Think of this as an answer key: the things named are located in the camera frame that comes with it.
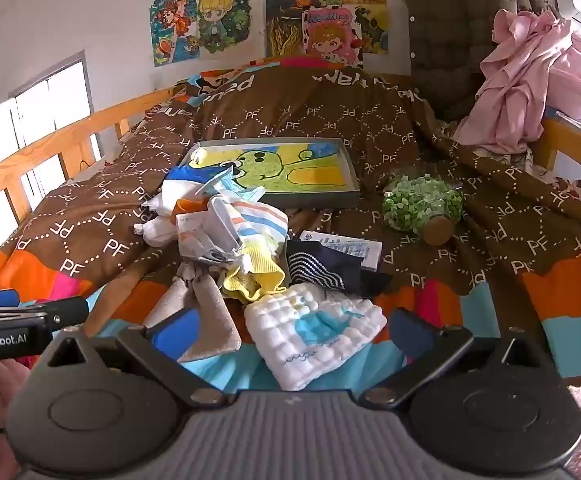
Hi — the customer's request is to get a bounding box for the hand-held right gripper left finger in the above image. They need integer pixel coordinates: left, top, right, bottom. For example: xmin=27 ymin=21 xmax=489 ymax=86
xmin=45 ymin=306 xmax=227 ymax=408

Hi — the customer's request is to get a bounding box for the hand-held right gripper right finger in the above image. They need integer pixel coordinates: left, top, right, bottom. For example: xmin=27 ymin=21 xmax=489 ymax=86
xmin=358 ymin=307 xmax=542 ymax=408

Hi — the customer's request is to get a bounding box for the grey cloth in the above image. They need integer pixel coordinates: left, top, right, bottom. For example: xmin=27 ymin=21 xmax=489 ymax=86
xmin=143 ymin=260 xmax=244 ymax=364

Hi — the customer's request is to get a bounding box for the yellow cloth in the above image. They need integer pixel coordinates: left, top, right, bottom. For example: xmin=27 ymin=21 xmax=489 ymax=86
xmin=223 ymin=240 xmax=289 ymax=304

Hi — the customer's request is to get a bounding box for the white waffle cloth blue print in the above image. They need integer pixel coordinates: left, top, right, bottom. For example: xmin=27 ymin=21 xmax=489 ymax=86
xmin=244 ymin=282 xmax=389 ymax=392

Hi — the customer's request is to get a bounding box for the navy striped sock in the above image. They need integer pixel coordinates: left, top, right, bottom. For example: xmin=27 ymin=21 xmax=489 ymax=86
xmin=285 ymin=240 xmax=394 ymax=299

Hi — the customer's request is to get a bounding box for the white towel with coloured stripes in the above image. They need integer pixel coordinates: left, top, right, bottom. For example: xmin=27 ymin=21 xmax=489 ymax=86
xmin=205 ymin=195 xmax=291 ymax=271

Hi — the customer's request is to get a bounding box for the grey tray with frog picture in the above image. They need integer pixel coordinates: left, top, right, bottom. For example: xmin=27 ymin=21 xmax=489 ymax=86
xmin=178 ymin=137 xmax=361 ymax=210

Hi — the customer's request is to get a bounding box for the white box with blue print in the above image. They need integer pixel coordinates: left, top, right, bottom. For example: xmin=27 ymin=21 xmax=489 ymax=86
xmin=299 ymin=230 xmax=384 ymax=271

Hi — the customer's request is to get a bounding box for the glass jar of green beads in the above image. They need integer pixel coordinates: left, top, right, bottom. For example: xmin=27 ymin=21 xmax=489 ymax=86
xmin=381 ymin=172 xmax=466 ymax=247

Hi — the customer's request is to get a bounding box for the blue and white cloth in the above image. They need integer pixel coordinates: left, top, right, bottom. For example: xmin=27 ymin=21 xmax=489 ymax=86
xmin=163 ymin=165 xmax=266 ymax=207

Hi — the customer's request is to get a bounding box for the window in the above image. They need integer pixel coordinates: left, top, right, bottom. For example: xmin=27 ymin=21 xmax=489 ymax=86
xmin=0 ymin=52 xmax=97 ymax=261

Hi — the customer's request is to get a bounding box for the brown printed blanket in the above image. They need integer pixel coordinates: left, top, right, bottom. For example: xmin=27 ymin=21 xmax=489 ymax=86
xmin=0 ymin=55 xmax=581 ymax=396

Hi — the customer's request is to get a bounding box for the wooden bed end board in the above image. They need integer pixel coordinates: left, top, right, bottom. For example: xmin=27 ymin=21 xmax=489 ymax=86
xmin=531 ymin=115 xmax=581 ymax=193

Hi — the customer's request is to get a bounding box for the pink garment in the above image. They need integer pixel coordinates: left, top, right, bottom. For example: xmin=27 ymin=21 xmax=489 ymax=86
xmin=453 ymin=9 xmax=577 ymax=154

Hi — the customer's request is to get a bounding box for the olive quilted jacket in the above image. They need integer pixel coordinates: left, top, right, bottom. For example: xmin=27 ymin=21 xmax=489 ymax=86
xmin=403 ymin=0 xmax=562 ymax=124

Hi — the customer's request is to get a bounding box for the wooden bed rail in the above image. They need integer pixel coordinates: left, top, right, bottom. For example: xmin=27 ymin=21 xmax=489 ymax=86
xmin=0 ymin=87 xmax=177 ymax=222

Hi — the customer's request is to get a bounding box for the group of cartoon wall posters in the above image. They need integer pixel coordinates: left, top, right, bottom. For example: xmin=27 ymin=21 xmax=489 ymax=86
xmin=149 ymin=0 xmax=427 ymax=69

